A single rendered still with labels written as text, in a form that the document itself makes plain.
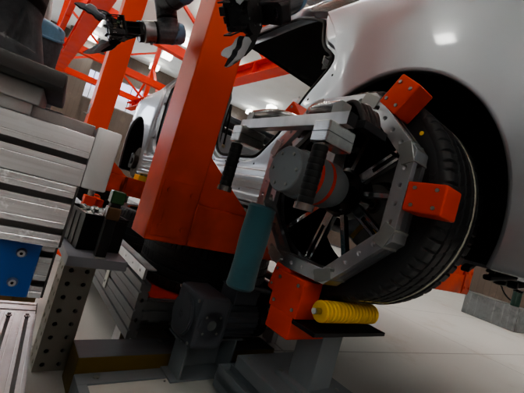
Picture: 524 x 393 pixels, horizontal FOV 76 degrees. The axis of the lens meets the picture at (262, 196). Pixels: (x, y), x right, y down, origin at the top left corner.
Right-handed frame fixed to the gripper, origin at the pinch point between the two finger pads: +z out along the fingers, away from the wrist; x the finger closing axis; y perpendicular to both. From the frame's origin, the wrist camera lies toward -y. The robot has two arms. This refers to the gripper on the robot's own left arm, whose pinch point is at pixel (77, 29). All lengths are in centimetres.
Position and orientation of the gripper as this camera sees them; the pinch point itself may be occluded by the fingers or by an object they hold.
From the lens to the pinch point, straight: 136.9
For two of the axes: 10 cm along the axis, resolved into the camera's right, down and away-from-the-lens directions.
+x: 0.7, 9.7, 2.3
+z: -8.5, 1.8, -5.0
